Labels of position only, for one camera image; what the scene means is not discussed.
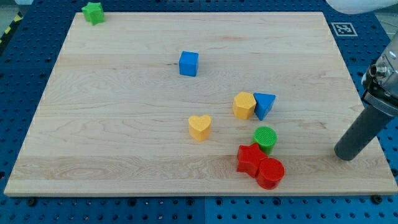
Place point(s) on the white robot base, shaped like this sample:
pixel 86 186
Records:
pixel 359 6

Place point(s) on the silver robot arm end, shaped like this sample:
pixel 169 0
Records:
pixel 380 81

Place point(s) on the yellow heart block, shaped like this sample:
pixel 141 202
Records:
pixel 199 127

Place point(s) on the yellow hexagon block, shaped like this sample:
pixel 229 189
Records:
pixel 244 104

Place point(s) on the blue cube block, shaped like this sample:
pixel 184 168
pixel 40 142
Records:
pixel 188 63

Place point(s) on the light wooden board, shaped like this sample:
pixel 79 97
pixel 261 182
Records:
pixel 113 118

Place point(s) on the blue triangle block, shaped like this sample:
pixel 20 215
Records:
pixel 264 103

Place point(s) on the red star block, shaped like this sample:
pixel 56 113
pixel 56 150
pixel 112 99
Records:
pixel 249 158

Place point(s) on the green cylinder block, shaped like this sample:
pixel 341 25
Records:
pixel 266 138

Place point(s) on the red cylinder block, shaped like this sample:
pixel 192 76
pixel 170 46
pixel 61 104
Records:
pixel 271 172

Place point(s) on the green star block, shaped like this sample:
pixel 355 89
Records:
pixel 93 13

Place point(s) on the white fiducial marker tag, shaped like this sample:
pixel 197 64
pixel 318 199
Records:
pixel 344 29

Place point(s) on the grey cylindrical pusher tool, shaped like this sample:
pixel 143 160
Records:
pixel 363 130

